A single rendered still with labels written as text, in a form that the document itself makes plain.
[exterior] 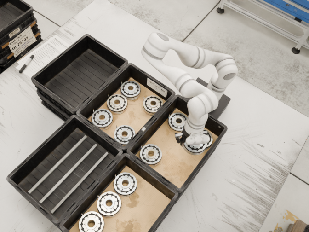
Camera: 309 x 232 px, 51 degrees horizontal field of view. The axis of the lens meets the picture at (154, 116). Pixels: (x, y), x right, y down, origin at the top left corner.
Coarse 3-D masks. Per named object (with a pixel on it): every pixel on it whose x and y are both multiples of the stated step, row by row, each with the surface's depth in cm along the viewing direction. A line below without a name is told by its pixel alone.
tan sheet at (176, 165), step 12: (156, 132) 158; (168, 132) 158; (156, 144) 155; (168, 144) 155; (168, 156) 152; (180, 156) 152; (192, 156) 153; (156, 168) 148; (168, 168) 149; (180, 168) 149; (192, 168) 150; (180, 180) 146
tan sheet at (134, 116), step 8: (128, 80) 172; (144, 88) 170; (144, 96) 168; (104, 104) 163; (128, 104) 164; (136, 104) 165; (152, 104) 166; (128, 112) 162; (136, 112) 162; (144, 112) 163; (120, 120) 160; (128, 120) 160; (136, 120) 160; (144, 120) 161; (112, 128) 157; (136, 128) 158; (112, 136) 155
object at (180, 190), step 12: (180, 96) 157; (156, 120) 150; (216, 120) 152; (144, 132) 146; (132, 144) 143; (216, 144) 146; (132, 156) 140; (204, 156) 142; (168, 180) 136; (180, 192) 135
